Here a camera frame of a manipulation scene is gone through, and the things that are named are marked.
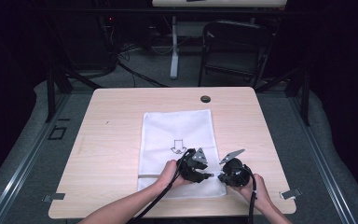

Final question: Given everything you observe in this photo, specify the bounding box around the person's left hand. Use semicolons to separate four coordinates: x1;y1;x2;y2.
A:
156;159;191;191

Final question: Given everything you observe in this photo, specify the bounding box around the white cloth bag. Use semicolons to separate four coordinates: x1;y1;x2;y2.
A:
136;108;227;201

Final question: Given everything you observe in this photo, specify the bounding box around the dark cabinet with red light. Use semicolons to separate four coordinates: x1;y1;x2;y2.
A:
48;12;119;71

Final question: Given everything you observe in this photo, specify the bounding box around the black floor cable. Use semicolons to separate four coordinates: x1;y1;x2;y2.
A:
115;60;171;89

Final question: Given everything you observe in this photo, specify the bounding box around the grey metal table clip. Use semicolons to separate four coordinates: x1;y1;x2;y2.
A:
280;188;303;201
42;192;66;203

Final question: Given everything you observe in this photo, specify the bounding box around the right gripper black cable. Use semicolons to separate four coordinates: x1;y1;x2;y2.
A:
241;166;259;224

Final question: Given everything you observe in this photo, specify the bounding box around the person's right hand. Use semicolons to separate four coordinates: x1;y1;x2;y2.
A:
230;173;274;210

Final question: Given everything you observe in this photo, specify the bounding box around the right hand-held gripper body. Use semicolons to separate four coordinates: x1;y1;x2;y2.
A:
218;147;254;188

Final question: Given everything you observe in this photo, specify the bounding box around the black folding chair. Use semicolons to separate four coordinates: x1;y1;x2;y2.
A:
198;20;276;89

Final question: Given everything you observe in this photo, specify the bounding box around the black metal frame post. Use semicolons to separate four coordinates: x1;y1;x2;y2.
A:
45;66;75;123
283;66;311;127

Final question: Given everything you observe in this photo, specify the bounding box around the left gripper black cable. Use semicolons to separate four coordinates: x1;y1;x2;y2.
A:
126;148;198;224

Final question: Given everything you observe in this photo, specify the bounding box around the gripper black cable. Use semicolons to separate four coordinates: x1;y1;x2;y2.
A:
241;166;259;224
126;148;198;224

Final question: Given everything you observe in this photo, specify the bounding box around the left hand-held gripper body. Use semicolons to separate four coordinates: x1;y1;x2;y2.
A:
176;147;210;183

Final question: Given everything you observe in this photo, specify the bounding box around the white desk leg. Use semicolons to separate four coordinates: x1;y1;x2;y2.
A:
170;16;180;80

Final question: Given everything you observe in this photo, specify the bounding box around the grey metal floor rail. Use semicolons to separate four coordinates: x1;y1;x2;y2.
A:
0;92;73;224
287;92;358;224

